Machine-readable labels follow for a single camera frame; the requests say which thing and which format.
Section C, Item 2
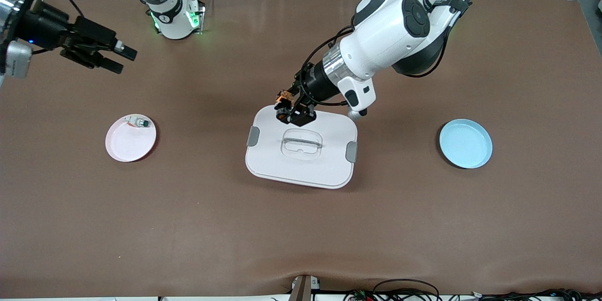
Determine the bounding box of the orange push-button switch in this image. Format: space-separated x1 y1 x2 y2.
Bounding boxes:
275 89 296 120

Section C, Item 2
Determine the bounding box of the white lidded storage box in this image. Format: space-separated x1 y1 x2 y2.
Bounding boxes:
245 105 358 190

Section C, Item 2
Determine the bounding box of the pink round plate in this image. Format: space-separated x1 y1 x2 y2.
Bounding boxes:
105 114 157 163

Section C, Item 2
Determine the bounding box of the brown table mat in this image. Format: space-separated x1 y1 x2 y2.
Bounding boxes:
0 0 602 298

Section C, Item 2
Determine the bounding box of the light blue round plate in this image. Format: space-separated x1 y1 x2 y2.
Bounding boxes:
439 119 493 169

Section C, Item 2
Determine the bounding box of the clear box lid handle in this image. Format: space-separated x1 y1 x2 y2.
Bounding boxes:
281 129 324 160

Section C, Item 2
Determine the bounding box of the brown camera mount bracket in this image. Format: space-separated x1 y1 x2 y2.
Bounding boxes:
289 275 321 301

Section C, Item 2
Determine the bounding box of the black cable loop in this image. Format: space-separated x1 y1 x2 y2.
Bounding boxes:
372 278 441 301

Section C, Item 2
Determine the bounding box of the tangled cable bundle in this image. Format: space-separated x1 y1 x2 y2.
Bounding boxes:
343 288 602 301

